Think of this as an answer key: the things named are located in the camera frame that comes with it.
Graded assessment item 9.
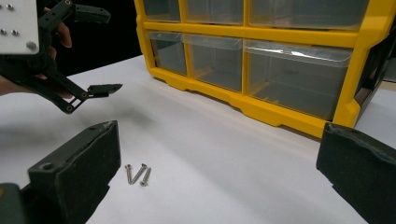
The small silver screw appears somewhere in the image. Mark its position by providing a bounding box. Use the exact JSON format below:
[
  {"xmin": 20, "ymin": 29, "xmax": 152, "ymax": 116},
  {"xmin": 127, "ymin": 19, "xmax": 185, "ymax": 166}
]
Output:
[
  {"xmin": 124, "ymin": 163, "xmax": 134, "ymax": 186},
  {"xmin": 131, "ymin": 162, "xmax": 149, "ymax": 186},
  {"xmin": 139, "ymin": 166, "xmax": 153, "ymax": 188}
]

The set of clear plastic drawers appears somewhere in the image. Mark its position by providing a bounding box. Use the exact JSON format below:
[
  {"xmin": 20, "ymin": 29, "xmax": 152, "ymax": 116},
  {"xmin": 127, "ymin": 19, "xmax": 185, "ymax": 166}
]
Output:
[{"xmin": 142, "ymin": 0, "xmax": 371, "ymax": 121}]

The yellow black organizer cabinet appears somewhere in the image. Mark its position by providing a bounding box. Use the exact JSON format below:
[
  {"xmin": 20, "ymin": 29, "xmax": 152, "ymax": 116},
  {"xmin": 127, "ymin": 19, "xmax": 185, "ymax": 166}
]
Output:
[{"xmin": 134, "ymin": 0, "xmax": 396, "ymax": 139}]

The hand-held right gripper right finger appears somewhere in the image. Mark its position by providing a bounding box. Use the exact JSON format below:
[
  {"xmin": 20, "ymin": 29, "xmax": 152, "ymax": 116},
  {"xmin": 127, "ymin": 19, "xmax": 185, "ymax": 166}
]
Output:
[{"xmin": 315, "ymin": 121, "xmax": 396, "ymax": 224}]

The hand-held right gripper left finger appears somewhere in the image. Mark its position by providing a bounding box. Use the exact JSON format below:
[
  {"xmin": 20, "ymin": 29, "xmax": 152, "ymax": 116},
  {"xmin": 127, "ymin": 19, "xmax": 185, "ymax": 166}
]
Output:
[{"xmin": 27, "ymin": 119, "xmax": 122, "ymax": 224}]

